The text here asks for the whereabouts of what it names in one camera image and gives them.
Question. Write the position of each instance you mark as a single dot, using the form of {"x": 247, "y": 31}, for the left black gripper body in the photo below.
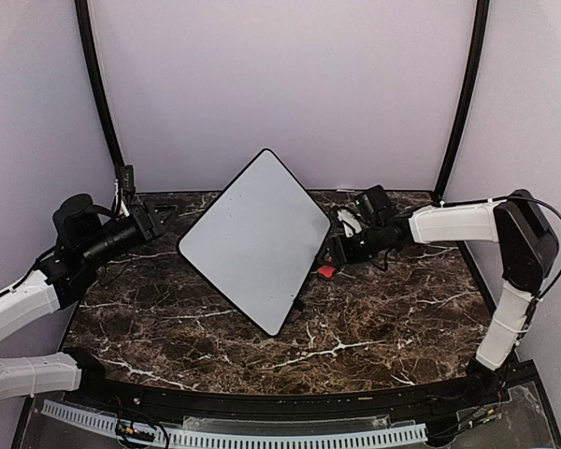
{"x": 147, "y": 233}

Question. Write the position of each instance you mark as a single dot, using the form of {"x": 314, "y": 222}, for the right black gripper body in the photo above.
{"x": 352, "y": 253}

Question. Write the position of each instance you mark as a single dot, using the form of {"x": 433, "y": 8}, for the red whiteboard eraser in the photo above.
{"x": 327, "y": 272}

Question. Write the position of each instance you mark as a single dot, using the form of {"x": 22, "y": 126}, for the white whiteboard with black frame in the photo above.
{"x": 256, "y": 243}

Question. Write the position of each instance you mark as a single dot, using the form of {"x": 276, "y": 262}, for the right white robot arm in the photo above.
{"x": 516, "y": 223}

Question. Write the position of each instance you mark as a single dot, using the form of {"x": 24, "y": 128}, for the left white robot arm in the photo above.
{"x": 88, "y": 237}

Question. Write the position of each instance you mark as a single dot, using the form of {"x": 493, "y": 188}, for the black whiteboard stand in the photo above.
{"x": 299, "y": 304}

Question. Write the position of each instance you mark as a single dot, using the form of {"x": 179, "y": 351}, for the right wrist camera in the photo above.
{"x": 348, "y": 220}

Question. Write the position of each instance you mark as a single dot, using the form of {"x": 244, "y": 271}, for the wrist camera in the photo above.
{"x": 348, "y": 220}
{"x": 124, "y": 190}

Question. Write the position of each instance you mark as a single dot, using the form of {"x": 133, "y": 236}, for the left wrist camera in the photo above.
{"x": 124, "y": 190}

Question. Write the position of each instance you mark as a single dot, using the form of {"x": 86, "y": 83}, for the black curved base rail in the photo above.
{"x": 432, "y": 401}

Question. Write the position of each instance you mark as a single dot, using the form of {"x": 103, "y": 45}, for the white slotted cable duct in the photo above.
{"x": 220, "y": 433}

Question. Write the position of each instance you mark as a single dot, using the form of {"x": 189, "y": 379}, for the left black frame post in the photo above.
{"x": 86, "y": 35}

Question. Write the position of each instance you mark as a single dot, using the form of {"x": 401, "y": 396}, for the black frame post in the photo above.
{"x": 474, "y": 56}
{"x": 86, "y": 35}

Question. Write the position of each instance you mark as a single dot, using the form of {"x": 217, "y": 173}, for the right black frame post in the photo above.
{"x": 474, "y": 56}

